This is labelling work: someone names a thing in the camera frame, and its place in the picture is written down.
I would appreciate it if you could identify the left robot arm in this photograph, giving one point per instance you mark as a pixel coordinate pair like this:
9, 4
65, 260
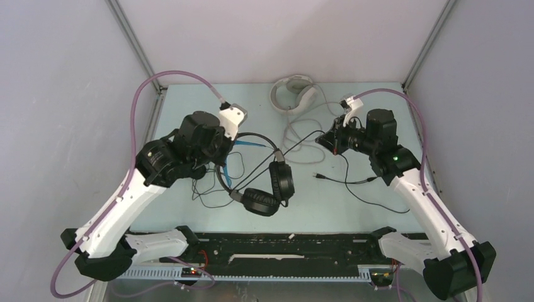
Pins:
104, 247

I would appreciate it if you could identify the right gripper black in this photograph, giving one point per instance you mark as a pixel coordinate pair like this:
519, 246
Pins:
333, 139

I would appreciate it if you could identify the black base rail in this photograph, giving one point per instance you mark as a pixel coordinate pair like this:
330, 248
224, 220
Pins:
287, 254

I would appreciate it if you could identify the aluminium frame post right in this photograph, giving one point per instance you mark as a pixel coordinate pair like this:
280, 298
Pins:
432, 37

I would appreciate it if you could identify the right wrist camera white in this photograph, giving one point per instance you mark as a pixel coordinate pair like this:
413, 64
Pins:
351, 104

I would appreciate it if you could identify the black and blue gaming headset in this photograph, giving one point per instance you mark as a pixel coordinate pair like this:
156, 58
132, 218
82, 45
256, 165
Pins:
268, 187

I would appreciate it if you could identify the white over-ear headphones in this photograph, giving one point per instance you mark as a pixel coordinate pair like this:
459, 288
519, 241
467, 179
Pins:
293, 95

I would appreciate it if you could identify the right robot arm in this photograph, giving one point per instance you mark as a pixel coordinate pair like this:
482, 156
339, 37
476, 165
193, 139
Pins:
454, 261

